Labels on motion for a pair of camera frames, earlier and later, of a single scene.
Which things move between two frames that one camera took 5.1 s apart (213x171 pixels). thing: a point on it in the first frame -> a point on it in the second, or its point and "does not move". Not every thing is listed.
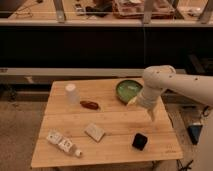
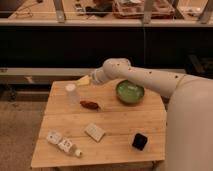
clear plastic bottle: x=63 y=142 does not move
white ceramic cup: x=71 y=93 does not move
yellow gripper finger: x=132 y=102 -> x=84 y=81
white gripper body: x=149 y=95 -> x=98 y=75
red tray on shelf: x=135 y=9 does not move
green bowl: x=126 y=89 does not move
